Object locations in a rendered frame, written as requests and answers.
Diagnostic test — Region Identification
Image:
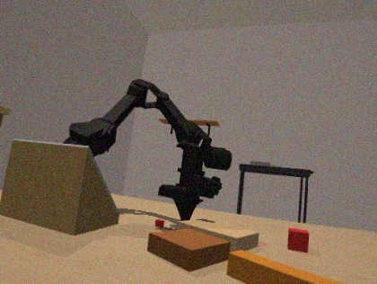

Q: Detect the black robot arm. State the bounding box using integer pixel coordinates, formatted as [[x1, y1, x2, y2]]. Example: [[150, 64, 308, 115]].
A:
[[62, 79, 232, 196]]

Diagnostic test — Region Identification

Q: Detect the red cube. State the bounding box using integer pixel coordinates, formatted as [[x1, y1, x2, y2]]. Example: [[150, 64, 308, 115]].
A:
[[288, 228, 309, 253]]

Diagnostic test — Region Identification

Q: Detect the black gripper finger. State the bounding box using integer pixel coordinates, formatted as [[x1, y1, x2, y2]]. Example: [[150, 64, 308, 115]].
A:
[[188, 200, 203, 220], [172, 199, 196, 221]]

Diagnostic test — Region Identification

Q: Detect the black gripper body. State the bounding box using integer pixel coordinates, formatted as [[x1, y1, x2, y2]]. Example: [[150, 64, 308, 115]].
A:
[[158, 164, 214, 200]]

